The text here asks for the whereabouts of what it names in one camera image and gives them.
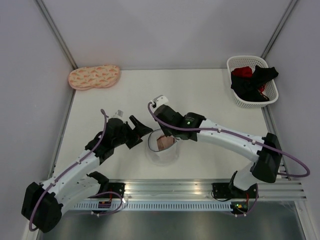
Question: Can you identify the pink patterned bra case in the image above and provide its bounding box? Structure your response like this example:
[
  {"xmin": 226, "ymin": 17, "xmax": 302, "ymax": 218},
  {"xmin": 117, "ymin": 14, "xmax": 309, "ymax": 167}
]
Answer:
[{"xmin": 68, "ymin": 64, "xmax": 121, "ymax": 91}]

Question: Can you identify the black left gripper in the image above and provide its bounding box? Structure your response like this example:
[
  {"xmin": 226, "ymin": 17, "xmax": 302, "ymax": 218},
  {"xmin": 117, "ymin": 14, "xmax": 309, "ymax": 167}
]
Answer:
[{"xmin": 112, "ymin": 115, "xmax": 153, "ymax": 149}]

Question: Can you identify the pink bra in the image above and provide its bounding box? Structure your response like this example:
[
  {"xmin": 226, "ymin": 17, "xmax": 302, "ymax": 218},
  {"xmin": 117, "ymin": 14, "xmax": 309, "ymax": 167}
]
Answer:
[{"xmin": 156, "ymin": 135, "xmax": 176, "ymax": 151}]

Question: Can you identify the aluminium mounting rail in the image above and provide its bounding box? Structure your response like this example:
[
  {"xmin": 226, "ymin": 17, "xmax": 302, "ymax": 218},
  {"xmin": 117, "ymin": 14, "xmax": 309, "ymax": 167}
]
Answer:
[{"xmin": 39, "ymin": 178, "xmax": 308, "ymax": 201}]

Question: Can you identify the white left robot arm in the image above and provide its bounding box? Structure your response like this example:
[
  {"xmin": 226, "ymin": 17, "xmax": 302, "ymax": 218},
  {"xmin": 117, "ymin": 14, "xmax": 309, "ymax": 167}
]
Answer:
[{"xmin": 21, "ymin": 115, "xmax": 153, "ymax": 233}]

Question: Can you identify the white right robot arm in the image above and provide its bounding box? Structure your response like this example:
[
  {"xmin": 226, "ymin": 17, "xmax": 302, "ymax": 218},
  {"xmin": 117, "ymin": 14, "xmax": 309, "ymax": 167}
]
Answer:
[{"xmin": 148, "ymin": 104, "xmax": 282, "ymax": 198}]

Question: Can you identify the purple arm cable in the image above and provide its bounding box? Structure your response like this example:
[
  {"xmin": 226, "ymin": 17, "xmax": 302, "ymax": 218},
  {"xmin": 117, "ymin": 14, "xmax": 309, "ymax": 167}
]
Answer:
[
  {"xmin": 147, "ymin": 102, "xmax": 311, "ymax": 179},
  {"xmin": 28, "ymin": 108, "xmax": 110, "ymax": 232}
]

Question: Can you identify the white slotted cable duct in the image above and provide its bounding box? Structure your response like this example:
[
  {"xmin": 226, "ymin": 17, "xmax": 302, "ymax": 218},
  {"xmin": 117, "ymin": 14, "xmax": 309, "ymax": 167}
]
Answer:
[{"xmin": 72, "ymin": 200, "xmax": 232, "ymax": 212}]

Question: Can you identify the round white mesh laundry bag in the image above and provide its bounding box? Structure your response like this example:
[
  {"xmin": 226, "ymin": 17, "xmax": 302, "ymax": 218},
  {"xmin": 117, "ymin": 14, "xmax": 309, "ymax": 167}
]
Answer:
[{"xmin": 146, "ymin": 128, "xmax": 180, "ymax": 166}]

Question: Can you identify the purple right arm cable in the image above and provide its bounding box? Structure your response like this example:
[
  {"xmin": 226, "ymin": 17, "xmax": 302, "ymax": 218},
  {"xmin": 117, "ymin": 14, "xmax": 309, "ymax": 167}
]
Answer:
[{"xmin": 147, "ymin": 102, "xmax": 311, "ymax": 179}]

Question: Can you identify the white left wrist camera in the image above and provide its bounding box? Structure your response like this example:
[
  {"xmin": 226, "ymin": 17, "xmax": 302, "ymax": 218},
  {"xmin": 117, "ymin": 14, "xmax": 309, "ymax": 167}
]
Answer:
[{"xmin": 112, "ymin": 109, "xmax": 124, "ymax": 121}]

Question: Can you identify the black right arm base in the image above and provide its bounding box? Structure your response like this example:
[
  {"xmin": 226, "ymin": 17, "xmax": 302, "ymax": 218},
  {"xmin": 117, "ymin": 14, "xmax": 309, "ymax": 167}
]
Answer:
[{"xmin": 211, "ymin": 182, "xmax": 233, "ymax": 202}]

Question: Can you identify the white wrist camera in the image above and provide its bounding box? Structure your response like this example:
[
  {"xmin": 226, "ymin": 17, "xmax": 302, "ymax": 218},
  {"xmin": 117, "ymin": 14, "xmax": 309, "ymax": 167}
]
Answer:
[
  {"xmin": 150, "ymin": 95, "xmax": 169, "ymax": 109},
  {"xmin": 112, "ymin": 109, "xmax": 124, "ymax": 121}
]

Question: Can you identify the black underwear garment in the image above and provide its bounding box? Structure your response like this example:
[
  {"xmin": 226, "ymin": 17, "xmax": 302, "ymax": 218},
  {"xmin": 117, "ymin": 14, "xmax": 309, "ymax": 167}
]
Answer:
[{"xmin": 230, "ymin": 65, "xmax": 279, "ymax": 102}]

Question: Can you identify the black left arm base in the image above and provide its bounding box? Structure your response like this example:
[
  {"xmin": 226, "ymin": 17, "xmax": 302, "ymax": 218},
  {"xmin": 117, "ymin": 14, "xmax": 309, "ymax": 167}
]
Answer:
[{"xmin": 84, "ymin": 182, "xmax": 126, "ymax": 200}]

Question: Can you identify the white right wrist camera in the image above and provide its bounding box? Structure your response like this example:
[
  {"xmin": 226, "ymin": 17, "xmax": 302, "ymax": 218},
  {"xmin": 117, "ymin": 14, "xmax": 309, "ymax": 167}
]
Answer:
[{"xmin": 150, "ymin": 95, "xmax": 169, "ymax": 109}]

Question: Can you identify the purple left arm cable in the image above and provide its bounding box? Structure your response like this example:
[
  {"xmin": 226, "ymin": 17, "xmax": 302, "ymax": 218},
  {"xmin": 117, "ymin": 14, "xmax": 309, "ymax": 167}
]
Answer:
[{"xmin": 28, "ymin": 108, "xmax": 110, "ymax": 232}]

